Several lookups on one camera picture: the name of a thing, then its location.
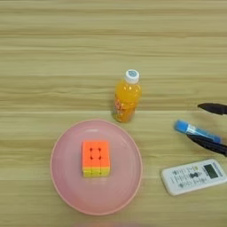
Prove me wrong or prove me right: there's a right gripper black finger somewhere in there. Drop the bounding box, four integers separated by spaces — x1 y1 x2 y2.
197 102 227 116
185 134 227 158

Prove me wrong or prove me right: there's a blue glue stick tube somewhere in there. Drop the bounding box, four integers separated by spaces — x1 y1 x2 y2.
173 119 223 145

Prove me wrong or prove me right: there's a white remote control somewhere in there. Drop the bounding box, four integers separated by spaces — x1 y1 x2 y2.
160 158 227 197

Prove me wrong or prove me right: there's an orange juice bottle white cap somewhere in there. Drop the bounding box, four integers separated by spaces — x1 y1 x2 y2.
112 69 143 123

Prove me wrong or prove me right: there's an orange yellow Rubik's cube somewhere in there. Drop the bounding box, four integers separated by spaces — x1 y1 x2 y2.
82 139 111 178

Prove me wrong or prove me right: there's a pink round plastic plate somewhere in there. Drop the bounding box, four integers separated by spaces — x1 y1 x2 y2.
50 119 144 216

